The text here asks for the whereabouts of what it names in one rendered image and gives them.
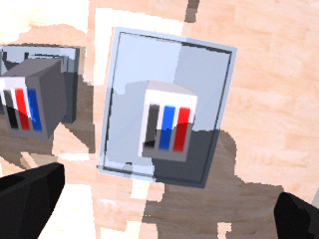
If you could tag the grey box with coloured stripes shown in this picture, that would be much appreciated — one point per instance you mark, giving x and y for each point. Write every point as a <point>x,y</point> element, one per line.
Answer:
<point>33,95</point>

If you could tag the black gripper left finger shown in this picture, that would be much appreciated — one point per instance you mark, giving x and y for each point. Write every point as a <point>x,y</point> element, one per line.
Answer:
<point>27,200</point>

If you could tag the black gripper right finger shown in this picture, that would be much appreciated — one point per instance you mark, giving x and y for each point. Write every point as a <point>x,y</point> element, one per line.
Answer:
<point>295,219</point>

